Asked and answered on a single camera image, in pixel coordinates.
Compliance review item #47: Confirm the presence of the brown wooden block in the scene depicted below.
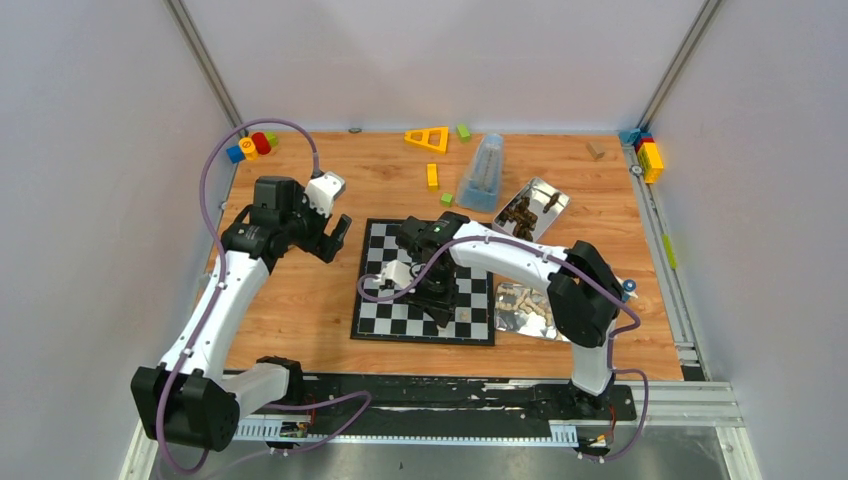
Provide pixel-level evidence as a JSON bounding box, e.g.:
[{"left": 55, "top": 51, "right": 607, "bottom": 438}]
[{"left": 586, "top": 141, "right": 606, "bottom": 160}]

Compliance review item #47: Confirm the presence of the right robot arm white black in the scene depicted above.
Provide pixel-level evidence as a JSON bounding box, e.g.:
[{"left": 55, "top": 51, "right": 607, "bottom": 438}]
[{"left": 377, "top": 211, "right": 623, "bottom": 418}]

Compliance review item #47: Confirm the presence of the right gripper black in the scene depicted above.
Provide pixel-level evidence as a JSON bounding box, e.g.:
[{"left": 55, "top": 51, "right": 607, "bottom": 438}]
[{"left": 406, "top": 263, "right": 460, "bottom": 326}]

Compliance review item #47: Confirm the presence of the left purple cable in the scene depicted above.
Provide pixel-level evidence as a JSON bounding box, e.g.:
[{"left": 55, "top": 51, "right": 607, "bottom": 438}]
[{"left": 154, "top": 117, "right": 374, "bottom": 476}]

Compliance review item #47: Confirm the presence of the green cube back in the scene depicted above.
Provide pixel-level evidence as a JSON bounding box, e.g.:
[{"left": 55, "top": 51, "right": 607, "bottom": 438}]
[{"left": 456, "top": 123, "right": 471, "bottom": 143}]

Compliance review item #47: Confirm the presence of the folding chess board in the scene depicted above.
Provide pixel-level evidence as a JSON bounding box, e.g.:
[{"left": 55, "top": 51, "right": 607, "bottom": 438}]
[{"left": 351, "top": 218, "right": 495, "bottom": 346}]

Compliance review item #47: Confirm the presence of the tin box with dark pieces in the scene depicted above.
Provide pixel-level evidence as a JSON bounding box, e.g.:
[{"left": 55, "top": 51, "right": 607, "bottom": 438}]
[{"left": 492, "top": 177, "right": 571, "bottom": 243}]

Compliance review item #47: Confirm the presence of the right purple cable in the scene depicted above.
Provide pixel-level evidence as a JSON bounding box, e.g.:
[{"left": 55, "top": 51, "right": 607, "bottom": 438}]
[{"left": 356, "top": 236, "right": 651, "bottom": 464}]

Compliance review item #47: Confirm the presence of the purple cable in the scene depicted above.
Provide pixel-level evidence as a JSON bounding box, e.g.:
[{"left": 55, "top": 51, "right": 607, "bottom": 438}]
[
  {"left": 356, "top": 236, "right": 651, "bottom": 464},
  {"left": 154, "top": 117, "right": 374, "bottom": 476}
]

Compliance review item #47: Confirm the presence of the stacked coloured bricks right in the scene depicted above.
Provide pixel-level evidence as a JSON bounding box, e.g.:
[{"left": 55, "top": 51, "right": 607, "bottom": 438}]
[{"left": 618, "top": 129, "right": 664, "bottom": 184}]

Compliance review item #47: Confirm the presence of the toy car red blue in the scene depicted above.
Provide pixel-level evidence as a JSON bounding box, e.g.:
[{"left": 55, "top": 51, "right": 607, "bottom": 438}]
[{"left": 621, "top": 279, "right": 638, "bottom": 302}]

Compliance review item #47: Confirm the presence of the coloured blocks left corner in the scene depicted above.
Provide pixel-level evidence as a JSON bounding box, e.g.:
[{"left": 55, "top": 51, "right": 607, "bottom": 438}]
[{"left": 225, "top": 131, "right": 279, "bottom": 164}]

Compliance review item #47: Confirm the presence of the yellow triangle block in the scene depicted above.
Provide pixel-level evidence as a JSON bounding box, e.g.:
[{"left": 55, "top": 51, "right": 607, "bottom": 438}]
[{"left": 403, "top": 126, "right": 449, "bottom": 155}]

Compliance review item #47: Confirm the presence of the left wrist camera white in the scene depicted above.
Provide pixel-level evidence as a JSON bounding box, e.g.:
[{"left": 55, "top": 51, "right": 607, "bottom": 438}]
[{"left": 304, "top": 172, "right": 346, "bottom": 219}]

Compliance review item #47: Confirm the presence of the yellow curved block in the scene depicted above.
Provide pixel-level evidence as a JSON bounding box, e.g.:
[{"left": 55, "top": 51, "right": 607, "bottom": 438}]
[{"left": 426, "top": 163, "right": 440, "bottom": 192}]

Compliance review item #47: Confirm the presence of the tin lid with light pieces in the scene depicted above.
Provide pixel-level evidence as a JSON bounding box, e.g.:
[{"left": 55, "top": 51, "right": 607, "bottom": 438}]
[{"left": 494, "top": 282, "right": 569, "bottom": 343}]

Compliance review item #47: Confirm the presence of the bubble-wrapped blue metronome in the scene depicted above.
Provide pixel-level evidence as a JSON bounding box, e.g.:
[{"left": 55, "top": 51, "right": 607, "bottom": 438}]
[{"left": 456, "top": 134, "right": 504, "bottom": 213}]

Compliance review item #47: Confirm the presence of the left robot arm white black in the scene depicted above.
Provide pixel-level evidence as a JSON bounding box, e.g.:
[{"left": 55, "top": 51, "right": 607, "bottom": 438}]
[{"left": 130, "top": 172, "right": 351, "bottom": 452}]

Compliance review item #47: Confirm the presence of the aluminium frame rail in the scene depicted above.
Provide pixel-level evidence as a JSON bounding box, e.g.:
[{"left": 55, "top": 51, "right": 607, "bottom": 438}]
[{"left": 125, "top": 367, "right": 761, "bottom": 479}]

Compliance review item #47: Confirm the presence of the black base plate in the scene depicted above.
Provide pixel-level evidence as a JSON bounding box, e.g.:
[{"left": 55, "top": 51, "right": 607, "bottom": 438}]
[{"left": 236, "top": 373, "right": 638, "bottom": 445}]

